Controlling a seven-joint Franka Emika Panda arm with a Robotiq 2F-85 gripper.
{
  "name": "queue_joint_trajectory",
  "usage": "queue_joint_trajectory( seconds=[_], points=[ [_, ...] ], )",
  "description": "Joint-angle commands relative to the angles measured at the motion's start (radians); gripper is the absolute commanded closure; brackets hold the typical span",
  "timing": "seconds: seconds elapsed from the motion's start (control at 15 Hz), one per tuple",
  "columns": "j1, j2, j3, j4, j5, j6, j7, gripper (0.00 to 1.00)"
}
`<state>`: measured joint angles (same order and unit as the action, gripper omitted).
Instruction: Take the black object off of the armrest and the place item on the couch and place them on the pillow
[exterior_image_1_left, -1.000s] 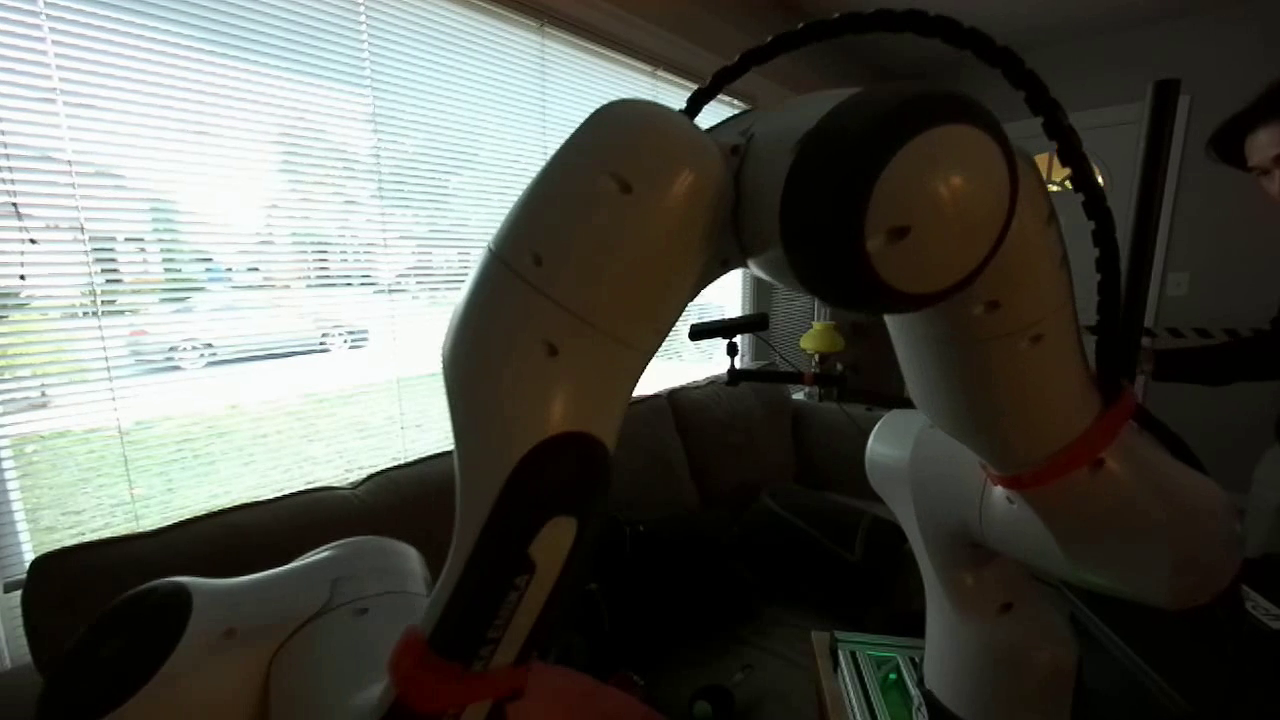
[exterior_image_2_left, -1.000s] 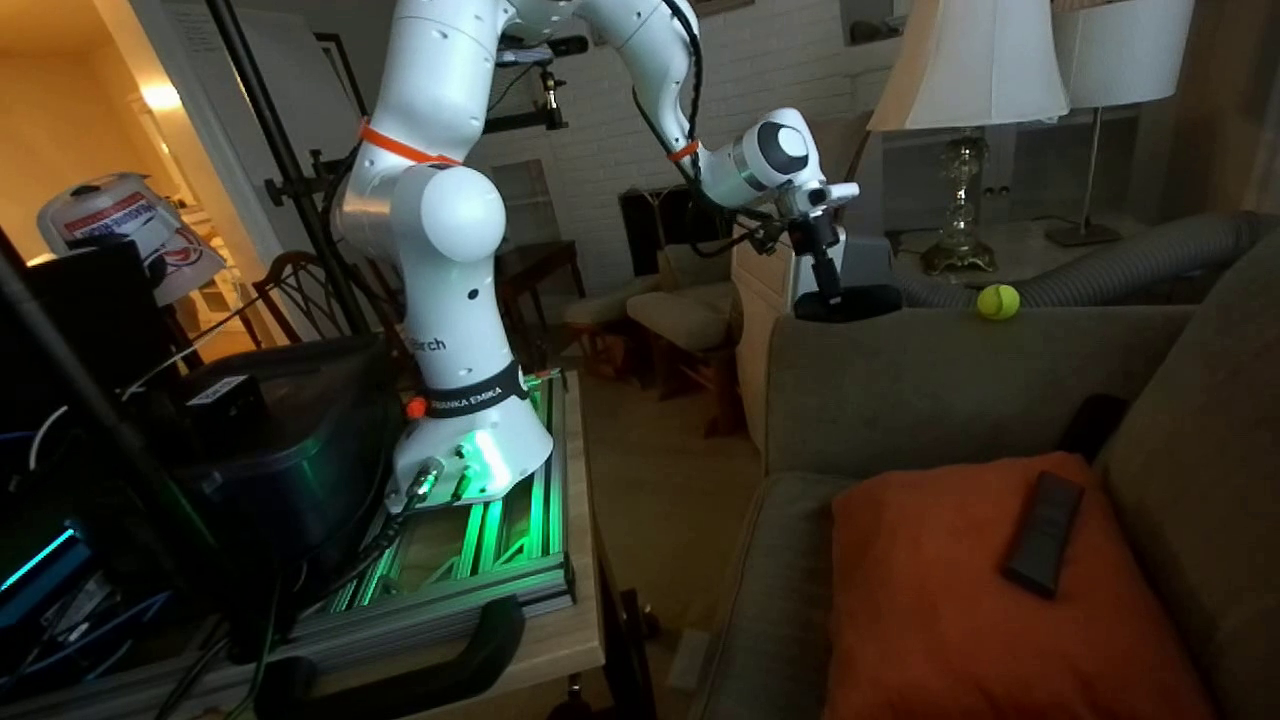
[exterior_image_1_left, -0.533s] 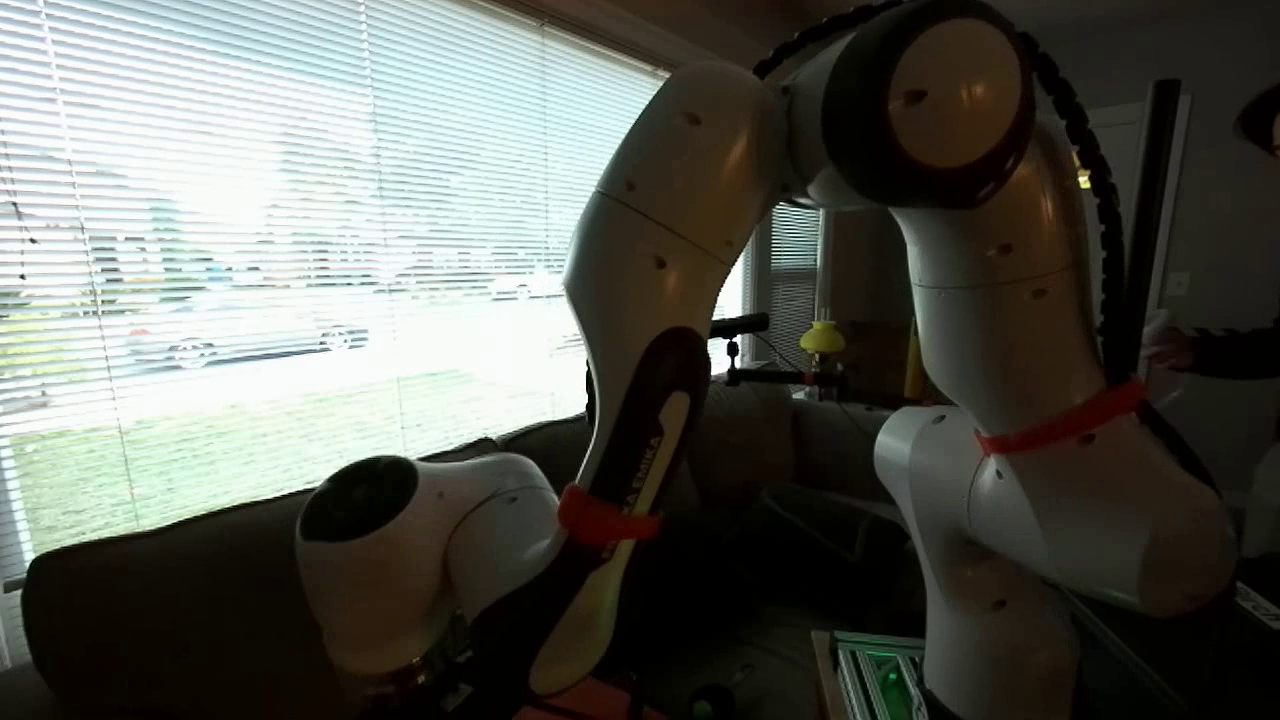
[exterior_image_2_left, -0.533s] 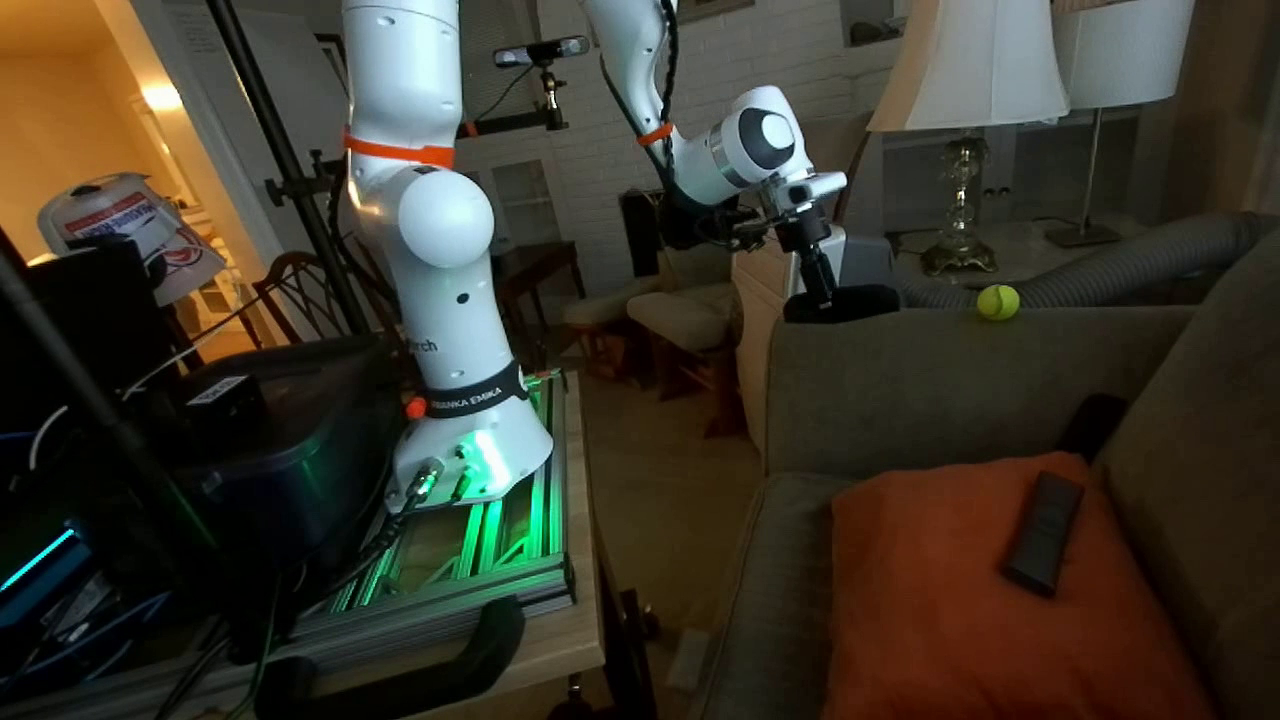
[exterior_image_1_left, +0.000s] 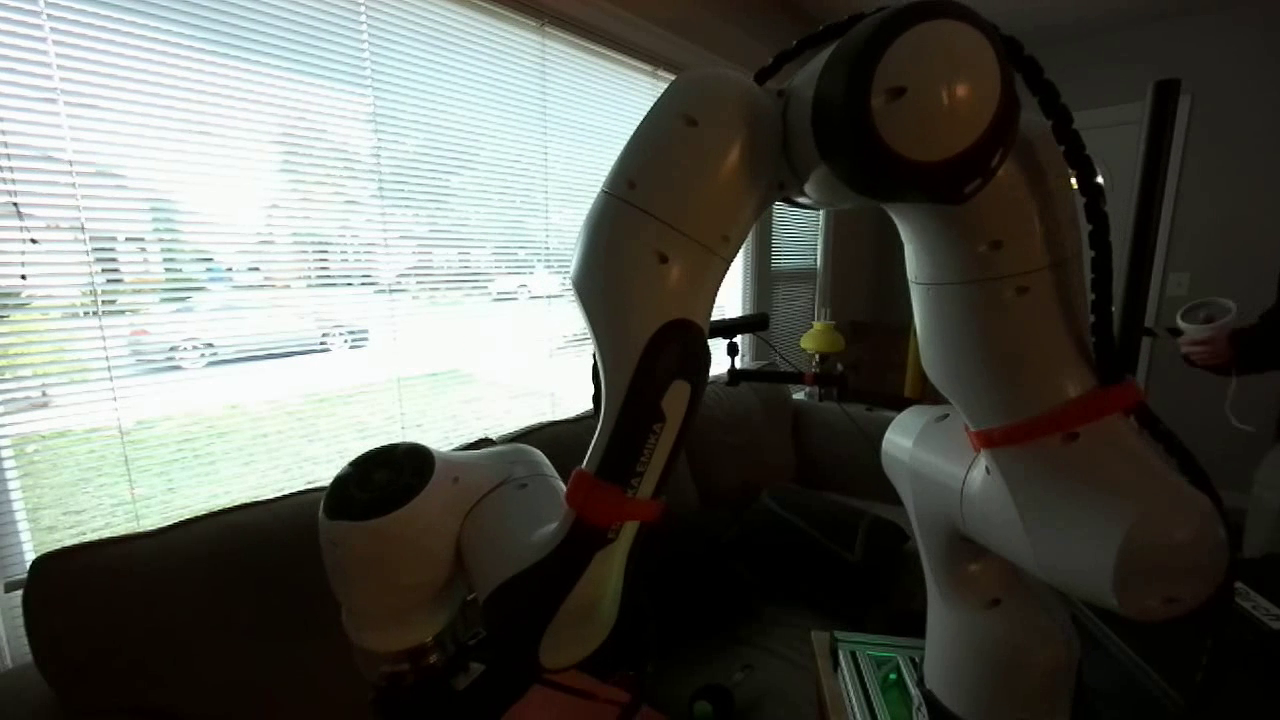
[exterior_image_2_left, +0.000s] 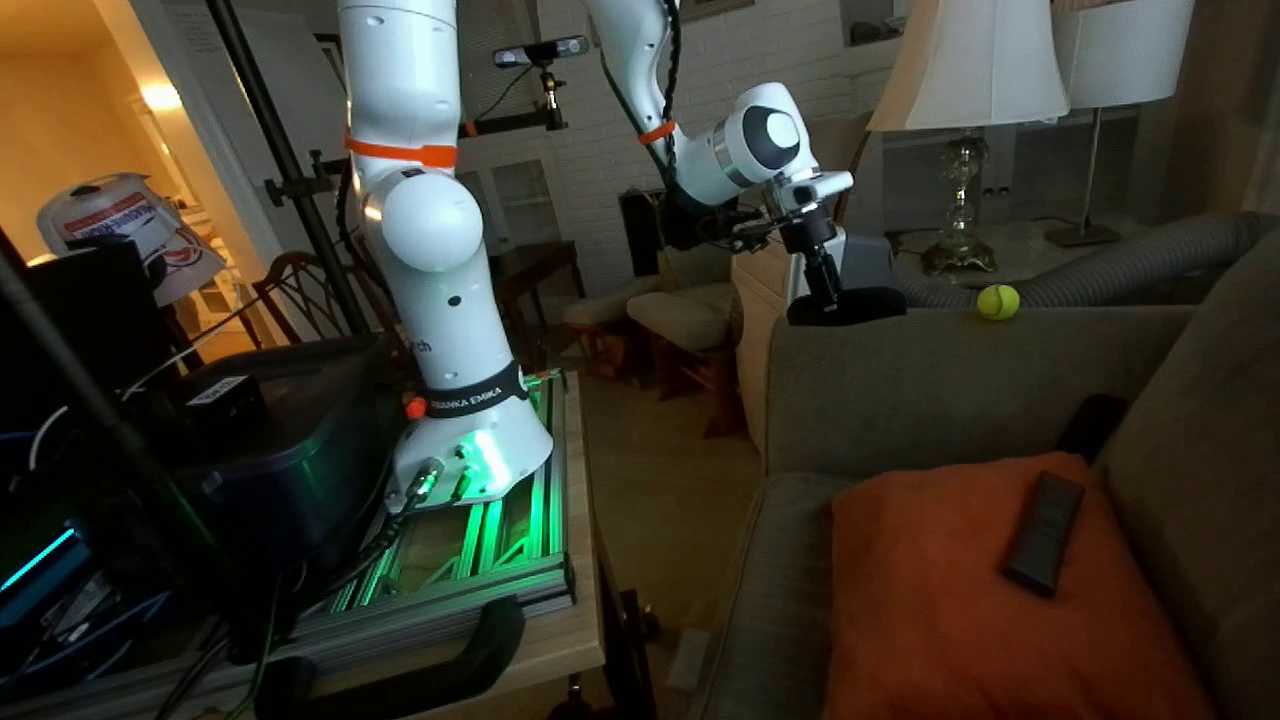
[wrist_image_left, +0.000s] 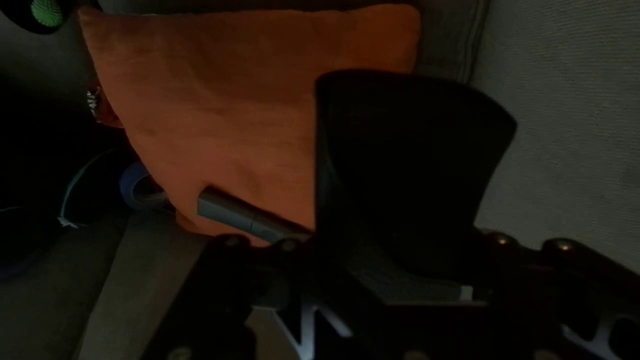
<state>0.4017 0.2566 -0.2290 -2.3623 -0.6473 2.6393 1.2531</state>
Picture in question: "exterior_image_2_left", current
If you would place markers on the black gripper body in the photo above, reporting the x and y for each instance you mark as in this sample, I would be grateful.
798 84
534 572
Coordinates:
809 230

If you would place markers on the green-lit robot base platform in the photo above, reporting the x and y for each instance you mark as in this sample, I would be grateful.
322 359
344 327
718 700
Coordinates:
504 522

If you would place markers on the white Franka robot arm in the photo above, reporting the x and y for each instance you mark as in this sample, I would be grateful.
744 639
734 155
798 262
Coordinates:
440 264

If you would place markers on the brown fabric couch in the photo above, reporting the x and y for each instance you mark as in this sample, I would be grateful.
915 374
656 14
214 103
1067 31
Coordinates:
961 386

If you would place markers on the orange pillow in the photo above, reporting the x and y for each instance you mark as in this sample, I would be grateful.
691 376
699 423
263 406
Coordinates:
961 615

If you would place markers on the beige ottoman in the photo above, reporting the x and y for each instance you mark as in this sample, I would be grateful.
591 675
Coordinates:
664 320

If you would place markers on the yellow-green tennis ball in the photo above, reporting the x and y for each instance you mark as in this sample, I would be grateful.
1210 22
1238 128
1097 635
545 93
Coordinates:
996 303

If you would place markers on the table lamp with glass base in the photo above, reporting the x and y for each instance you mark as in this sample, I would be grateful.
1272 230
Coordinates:
965 83

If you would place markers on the grey bolster cushion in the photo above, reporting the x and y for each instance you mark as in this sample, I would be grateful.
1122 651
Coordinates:
1144 262

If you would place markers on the black remote control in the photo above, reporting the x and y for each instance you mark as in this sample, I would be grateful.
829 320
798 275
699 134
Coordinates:
1044 532

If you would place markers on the slim-stem table lamp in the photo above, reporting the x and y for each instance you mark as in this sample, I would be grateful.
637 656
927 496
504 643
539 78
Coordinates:
1122 64

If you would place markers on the dark wooden chair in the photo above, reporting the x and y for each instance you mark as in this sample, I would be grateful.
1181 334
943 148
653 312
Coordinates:
300 303

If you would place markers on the black vertical stand pole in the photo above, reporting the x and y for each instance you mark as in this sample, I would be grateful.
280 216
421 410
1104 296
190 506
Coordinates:
274 147

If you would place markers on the black controller box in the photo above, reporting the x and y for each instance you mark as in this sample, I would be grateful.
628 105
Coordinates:
280 455

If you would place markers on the white and red sign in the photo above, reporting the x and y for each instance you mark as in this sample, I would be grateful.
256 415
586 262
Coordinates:
127 226

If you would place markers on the black camera on stand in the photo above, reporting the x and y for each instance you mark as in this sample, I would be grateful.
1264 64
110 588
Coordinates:
540 61

